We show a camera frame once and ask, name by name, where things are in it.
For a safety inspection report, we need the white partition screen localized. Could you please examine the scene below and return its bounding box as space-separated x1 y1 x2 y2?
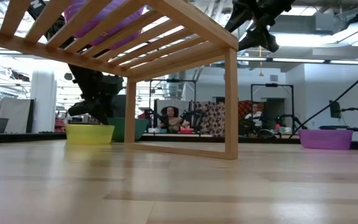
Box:
0 97 35 134

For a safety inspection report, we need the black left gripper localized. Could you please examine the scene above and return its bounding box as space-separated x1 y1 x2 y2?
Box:
67 63 125 126

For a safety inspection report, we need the small purple bowl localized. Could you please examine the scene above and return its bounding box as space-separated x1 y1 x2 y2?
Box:
298 128 354 151

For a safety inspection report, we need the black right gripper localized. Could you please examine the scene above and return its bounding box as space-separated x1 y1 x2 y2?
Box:
224 0 296 54

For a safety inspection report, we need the large teal green bowl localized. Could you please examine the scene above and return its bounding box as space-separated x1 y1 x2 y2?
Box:
107 116 150 142

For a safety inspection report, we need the white round pillar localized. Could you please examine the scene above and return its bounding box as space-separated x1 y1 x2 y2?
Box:
30 69 58 134

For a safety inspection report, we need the slatted wooden shelf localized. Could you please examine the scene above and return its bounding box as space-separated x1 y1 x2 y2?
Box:
0 0 239 161

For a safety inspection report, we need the small yellow bowl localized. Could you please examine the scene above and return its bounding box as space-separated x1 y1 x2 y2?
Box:
65 123 116 146

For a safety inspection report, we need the yellow hanging cord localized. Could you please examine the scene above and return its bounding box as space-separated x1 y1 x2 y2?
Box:
257 45 265 77

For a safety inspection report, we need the large white translucent bowl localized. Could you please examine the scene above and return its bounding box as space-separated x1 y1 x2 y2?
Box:
63 0 146 51

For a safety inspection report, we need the brown patterned fabric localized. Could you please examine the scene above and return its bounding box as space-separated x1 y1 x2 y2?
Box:
194 100 227 138

